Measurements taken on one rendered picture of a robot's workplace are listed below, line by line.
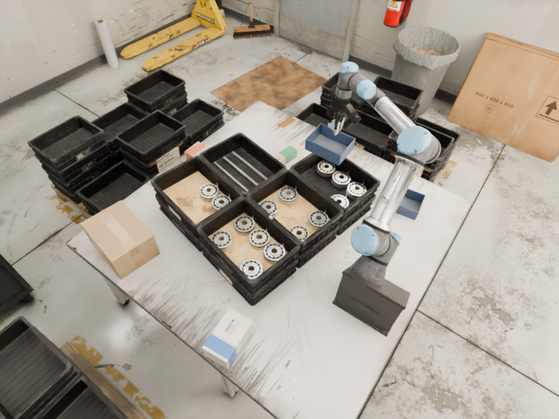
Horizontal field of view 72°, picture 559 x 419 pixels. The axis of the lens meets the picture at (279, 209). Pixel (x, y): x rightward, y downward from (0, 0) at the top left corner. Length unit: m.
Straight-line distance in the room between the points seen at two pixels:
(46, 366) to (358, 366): 1.42
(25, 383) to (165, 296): 0.72
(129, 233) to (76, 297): 1.05
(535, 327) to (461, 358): 0.59
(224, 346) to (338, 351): 0.50
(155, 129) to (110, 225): 1.24
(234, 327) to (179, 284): 0.39
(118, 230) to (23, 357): 0.73
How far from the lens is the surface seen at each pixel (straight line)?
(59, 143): 3.20
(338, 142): 2.03
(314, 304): 1.87
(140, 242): 1.92
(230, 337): 1.70
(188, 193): 2.10
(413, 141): 1.54
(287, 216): 1.97
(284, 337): 1.79
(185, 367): 2.52
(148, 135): 3.05
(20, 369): 2.26
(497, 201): 3.70
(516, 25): 4.22
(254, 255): 1.83
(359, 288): 1.67
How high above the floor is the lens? 2.37
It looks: 50 degrees down
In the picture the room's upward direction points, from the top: 3 degrees clockwise
